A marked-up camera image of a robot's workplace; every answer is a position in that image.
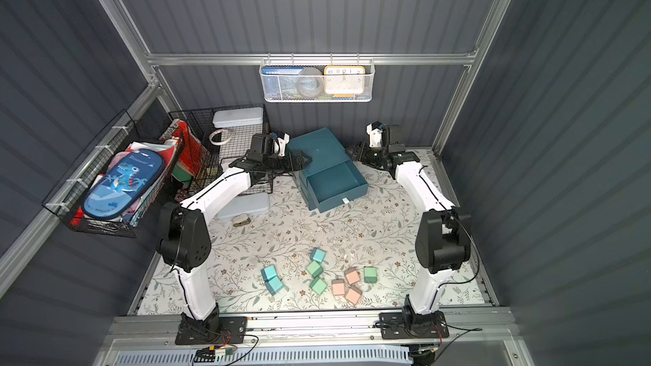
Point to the blue dinosaur pencil case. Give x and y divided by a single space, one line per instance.
123 185

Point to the pink plug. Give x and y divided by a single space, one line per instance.
353 295
352 276
338 288

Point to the grey plastic box lid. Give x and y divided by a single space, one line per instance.
237 117

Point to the pink plug bottom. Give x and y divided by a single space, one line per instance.
353 295

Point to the red patterned bag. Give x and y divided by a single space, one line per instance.
193 153

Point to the teal drawer cabinet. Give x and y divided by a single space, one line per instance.
331 179

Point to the yellow alarm clock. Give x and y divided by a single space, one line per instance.
344 81

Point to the green plug right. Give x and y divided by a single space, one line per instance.
370 275

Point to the green plug lower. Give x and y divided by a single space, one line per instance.
318 286

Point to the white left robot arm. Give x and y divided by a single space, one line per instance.
185 244

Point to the black wire side basket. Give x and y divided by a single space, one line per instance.
122 135

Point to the pink plug left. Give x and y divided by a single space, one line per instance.
338 288

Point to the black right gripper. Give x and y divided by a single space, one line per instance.
364 152

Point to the blue book in basket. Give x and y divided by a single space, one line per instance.
280 81

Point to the green plug upper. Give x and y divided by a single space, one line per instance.
315 269

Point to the grey tape roll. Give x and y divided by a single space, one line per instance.
309 83

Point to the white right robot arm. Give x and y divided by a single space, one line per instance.
443 241

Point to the green plug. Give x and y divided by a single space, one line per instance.
370 275
318 286
315 269

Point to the black wire floor crate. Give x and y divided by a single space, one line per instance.
223 145

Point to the light blue flat case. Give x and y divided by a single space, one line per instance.
251 205

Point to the teal plug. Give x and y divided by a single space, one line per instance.
269 273
274 285
318 255

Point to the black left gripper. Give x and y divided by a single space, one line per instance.
287 160

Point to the pink plug top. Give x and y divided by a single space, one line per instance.
352 276

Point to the white wire wall basket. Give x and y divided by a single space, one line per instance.
365 97

